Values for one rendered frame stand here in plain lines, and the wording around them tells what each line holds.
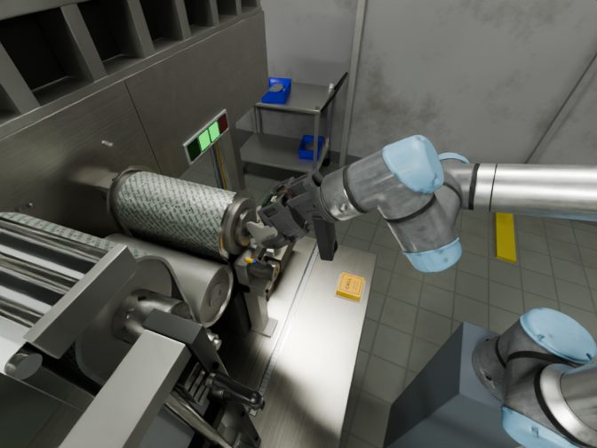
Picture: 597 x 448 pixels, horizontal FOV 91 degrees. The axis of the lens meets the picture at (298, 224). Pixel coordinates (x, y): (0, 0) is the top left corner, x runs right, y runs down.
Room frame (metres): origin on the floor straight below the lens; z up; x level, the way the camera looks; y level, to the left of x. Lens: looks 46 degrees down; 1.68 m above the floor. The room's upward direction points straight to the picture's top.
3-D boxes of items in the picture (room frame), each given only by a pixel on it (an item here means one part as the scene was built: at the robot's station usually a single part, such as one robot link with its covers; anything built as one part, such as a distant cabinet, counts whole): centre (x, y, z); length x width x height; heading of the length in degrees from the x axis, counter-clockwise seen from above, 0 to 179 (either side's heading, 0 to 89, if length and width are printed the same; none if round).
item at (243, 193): (0.41, 0.12, 1.25); 0.15 x 0.01 x 0.15; 161
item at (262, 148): (2.33, 0.11, 0.44); 0.91 x 0.53 x 0.87; 67
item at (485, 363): (0.25, -0.51, 0.95); 0.15 x 0.15 x 0.10
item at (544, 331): (0.25, -0.51, 1.07); 0.13 x 0.12 x 0.14; 149
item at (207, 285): (0.34, 0.27, 1.18); 0.26 x 0.12 x 0.12; 71
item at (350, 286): (0.49, -0.16, 0.91); 0.07 x 0.07 x 0.02; 71
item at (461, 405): (0.25, -0.51, 0.45); 0.20 x 0.20 x 0.90; 66
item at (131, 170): (0.50, 0.36, 1.25); 0.15 x 0.01 x 0.15; 161
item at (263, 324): (0.37, 0.09, 1.05); 0.06 x 0.05 x 0.31; 71
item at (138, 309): (0.17, 0.18, 1.34); 0.06 x 0.06 x 0.06; 71
